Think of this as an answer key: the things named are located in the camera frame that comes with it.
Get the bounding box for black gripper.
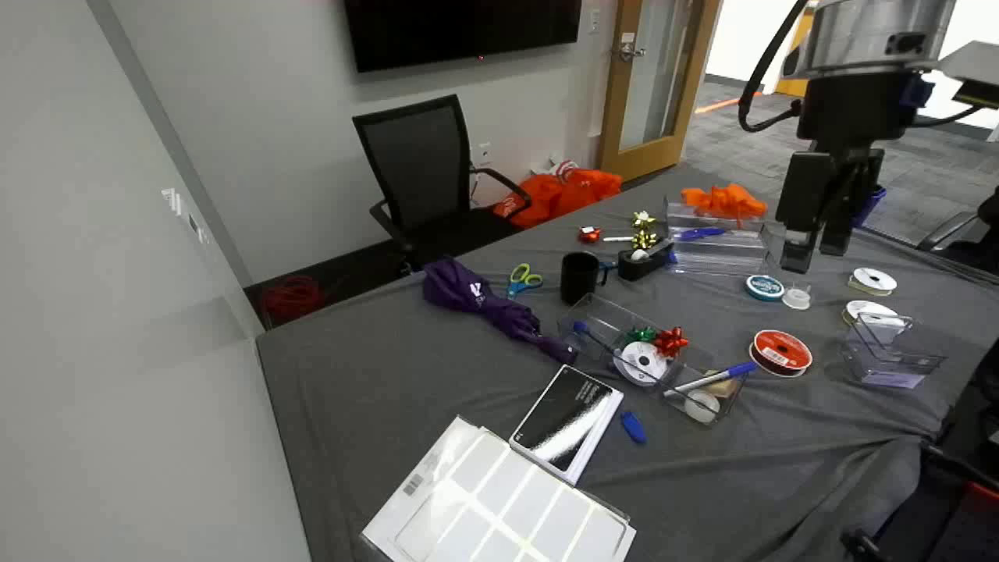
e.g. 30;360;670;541
773;65;925;278

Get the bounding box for blue marker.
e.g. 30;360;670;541
661;360;763;401

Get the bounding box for clear compartment container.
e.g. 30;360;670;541
576;292;755;426

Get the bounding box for blue marker cap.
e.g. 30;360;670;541
617;410;654;448

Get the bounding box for white ribbon spool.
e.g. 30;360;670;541
846;262;902;301
843;295;900;327

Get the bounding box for teal ribbon spool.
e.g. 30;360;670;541
741;268;789;305

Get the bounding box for orange ribbon pile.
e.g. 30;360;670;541
678;182;770;223

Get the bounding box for clear plastic bag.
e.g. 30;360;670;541
661;200;797;281

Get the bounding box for red ribbon spool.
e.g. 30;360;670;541
746;324;817;381

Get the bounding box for clear acrylic box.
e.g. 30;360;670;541
836;309;950;392

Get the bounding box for gold gift bow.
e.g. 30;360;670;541
628;208;661;256

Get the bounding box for black tape dispenser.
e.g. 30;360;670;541
616;238;678;285

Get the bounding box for wooden door with glass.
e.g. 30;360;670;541
595;0;723;187

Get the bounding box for green gift bow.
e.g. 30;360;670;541
617;321;660;349

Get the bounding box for silver round tin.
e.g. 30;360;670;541
678;387;723;423

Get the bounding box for white tape roll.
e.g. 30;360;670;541
611;337;675;389

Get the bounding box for black cup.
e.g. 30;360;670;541
558;251;609;309

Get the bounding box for orange bag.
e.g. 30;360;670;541
492;165;628;233

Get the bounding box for blue green scissors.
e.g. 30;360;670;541
502;259;548;301

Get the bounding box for purple folded umbrella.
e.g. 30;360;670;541
420;256;580;365

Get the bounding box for black mesh office chair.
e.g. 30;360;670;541
351;89;533;271

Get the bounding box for gray tablecloth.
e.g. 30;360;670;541
253;161;999;562

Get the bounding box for white label sheet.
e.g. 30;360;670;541
359;411;641;562

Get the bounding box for red object on floor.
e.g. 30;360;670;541
255;271;330;327

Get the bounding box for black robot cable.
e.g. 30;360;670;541
737;0;817;133

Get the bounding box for black wall television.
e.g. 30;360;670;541
340;0;585;74

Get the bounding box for white wall plate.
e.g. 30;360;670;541
160;184;205;246

